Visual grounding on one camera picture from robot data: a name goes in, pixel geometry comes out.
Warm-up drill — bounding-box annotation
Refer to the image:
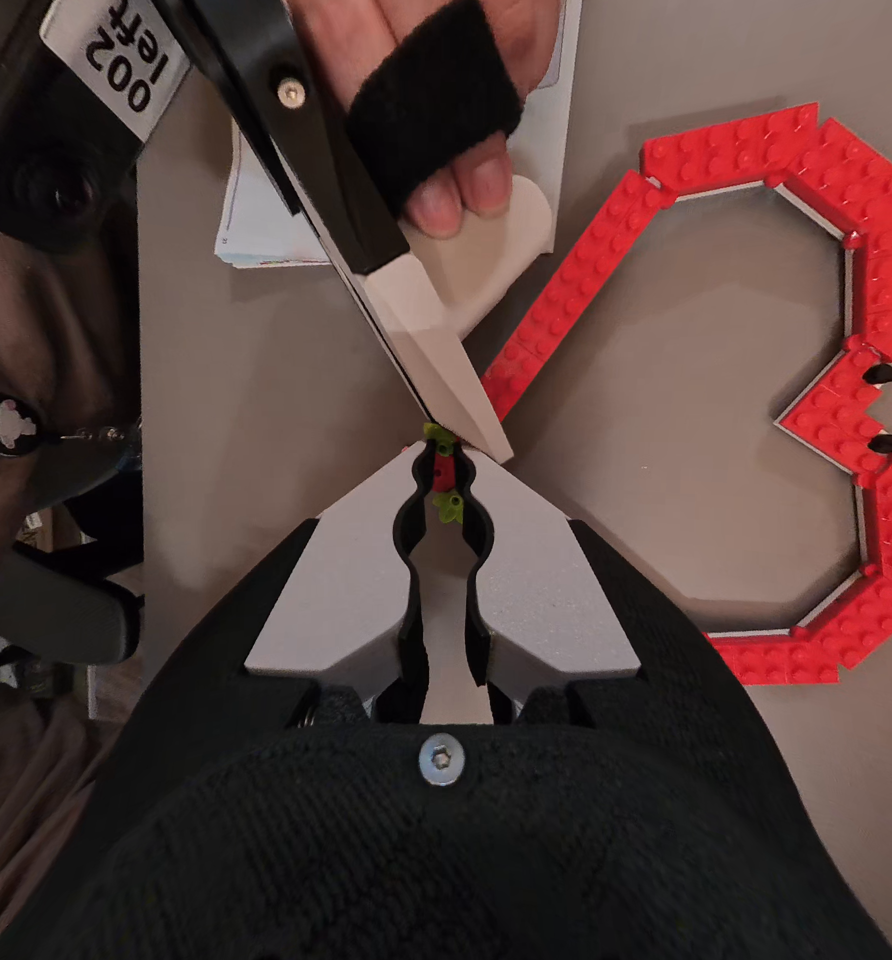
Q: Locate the white instruction booklet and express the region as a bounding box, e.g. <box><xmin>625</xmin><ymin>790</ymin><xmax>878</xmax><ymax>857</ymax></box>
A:
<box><xmin>215</xmin><ymin>0</ymin><xmax>584</xmax><ymax>270</ymax></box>

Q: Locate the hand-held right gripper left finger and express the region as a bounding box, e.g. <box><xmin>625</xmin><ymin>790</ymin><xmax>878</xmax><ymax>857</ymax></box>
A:
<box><xmin>243</xmin><ymin>441</ymin><xmax>431</xmax><ymax>687</ymax></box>

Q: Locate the grey chair armrest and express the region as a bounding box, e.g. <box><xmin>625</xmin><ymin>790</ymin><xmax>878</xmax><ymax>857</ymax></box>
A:
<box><xmin>0</xmin><ymin>551</ymin><xmax>143</xmax><ymax>665</ymax></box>

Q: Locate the round badge reel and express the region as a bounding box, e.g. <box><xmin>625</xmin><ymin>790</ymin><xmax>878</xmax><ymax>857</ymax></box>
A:
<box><xmin>0</xmin><ymin>386</ymin><xmax>46</xmax><ymax>457</ymax></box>

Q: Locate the person's brown clothing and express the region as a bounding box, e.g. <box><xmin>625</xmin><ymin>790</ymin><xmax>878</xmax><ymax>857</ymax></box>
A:
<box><xmin>0</xmin><ymin>213</ymin><xmax>147</xmax><ymax>960</ymax></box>

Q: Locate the person's left hand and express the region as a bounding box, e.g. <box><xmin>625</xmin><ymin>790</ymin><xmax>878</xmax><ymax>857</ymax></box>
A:
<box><xmin>284</xmin><ymin>0</ymin><xmax>569</xmax><ymax>241</ymax></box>

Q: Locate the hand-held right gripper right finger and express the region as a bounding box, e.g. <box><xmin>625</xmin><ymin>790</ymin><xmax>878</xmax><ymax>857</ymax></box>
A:
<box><xmin>457</xmin><ymin>442</ymin><xmax>644</xmax><ymax>687</ymax></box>

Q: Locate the red lego heart frame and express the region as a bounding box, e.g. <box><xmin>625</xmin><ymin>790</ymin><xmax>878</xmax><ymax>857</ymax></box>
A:
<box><xmin>431</xmin><ymin>101</ymin><xmax>892</xmax><ymax>687</ymax></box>

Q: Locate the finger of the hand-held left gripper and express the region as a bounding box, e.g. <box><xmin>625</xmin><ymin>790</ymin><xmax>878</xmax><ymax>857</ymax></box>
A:
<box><xmin>343</xmin><ymin>255</ymin><xmax>434</xmax><ymax>423</ymax></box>
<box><xmin>354</xmin><ymin>255</ymin><xmax>516</xmax><ymax>462</ymax></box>

